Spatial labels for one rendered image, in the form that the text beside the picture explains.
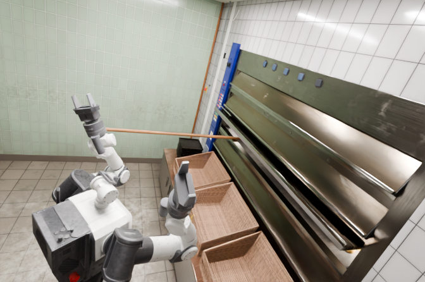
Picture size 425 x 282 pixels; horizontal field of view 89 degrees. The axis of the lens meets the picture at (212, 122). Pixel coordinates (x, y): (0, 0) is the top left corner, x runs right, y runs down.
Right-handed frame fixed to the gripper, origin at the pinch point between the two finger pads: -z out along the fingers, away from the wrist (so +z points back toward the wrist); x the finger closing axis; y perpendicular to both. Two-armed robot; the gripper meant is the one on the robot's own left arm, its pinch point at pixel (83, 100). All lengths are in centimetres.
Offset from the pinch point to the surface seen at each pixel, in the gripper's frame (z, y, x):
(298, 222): 104, -20, 100
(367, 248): 86, 9, 126
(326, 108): 35, -45, 121
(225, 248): 132, -18, 48
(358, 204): 71, -5, 126
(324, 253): 106, -1, 110
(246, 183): 116, -72, 65
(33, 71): -5, -135, -175
